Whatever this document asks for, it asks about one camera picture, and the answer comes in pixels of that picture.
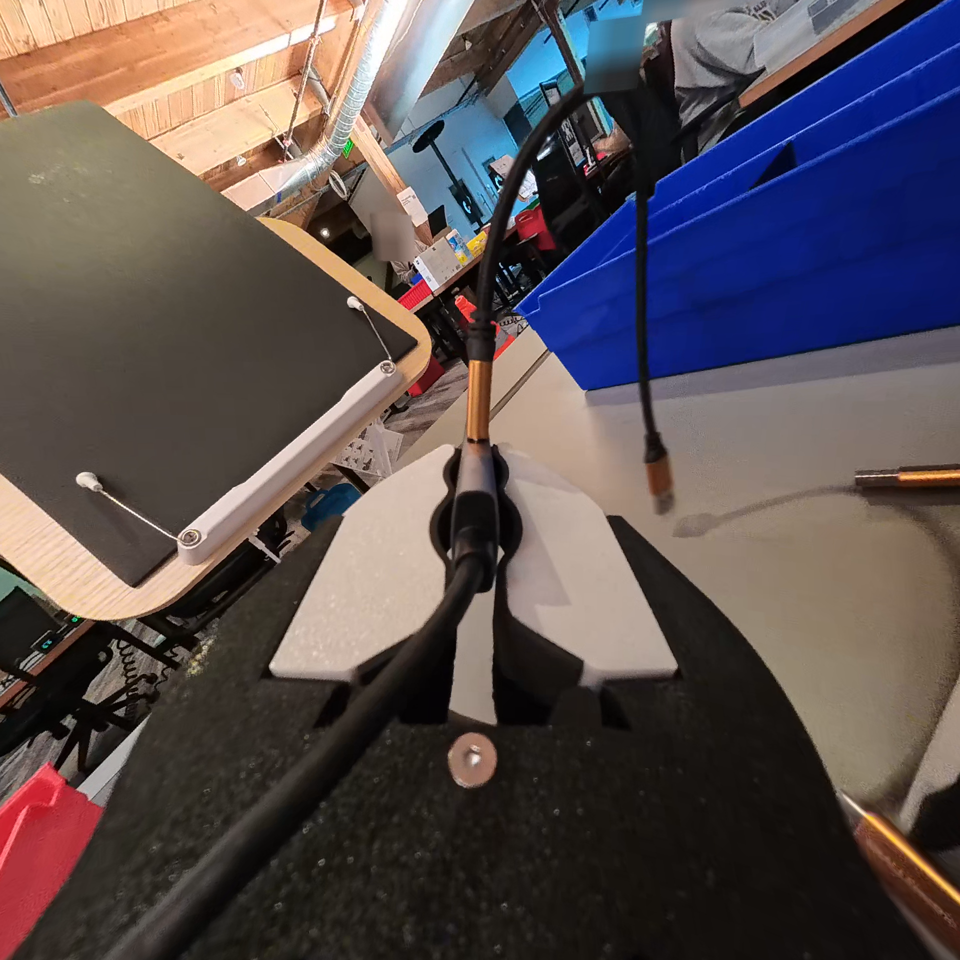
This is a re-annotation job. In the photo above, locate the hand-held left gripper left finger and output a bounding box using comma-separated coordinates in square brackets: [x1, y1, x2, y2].
[268, 444, 459, 726]

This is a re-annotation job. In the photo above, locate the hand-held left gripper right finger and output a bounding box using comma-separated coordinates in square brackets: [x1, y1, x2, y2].
[492, 442, 681, 726]

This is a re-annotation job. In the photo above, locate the grey USB hub with cable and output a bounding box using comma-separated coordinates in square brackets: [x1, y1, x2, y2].
[105, 441, 502, 960]

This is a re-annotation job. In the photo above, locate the blue plastic bin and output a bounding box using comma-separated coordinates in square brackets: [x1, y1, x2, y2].
[516, 0, 960, 393]

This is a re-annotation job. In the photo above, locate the teal bag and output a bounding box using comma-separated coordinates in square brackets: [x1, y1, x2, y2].
[302, 483, 363, 534]

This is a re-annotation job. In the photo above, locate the printed paper sheet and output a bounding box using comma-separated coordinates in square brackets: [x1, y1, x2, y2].
[330, 421, 396, 483]

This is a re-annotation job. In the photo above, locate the orange traffic cone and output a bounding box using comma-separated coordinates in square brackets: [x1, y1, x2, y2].
[452, 294, 519, 361]

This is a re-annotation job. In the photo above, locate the black office chair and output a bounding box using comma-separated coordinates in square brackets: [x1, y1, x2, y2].
[0, 622, 196, 774]

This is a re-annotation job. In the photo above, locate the white cardboard box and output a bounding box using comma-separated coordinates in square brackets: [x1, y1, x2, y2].
[414, 238, 464, 292]

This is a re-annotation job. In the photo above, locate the black floor lamp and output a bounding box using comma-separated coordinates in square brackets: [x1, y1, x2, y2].
[412, 120, 470, 226]

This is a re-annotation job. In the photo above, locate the black bin divider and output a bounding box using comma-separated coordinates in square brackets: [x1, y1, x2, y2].
[750, 141, 798, 190]

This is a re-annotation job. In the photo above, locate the silver air duct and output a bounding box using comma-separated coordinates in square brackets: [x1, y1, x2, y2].
[273, 0, 395, 198]

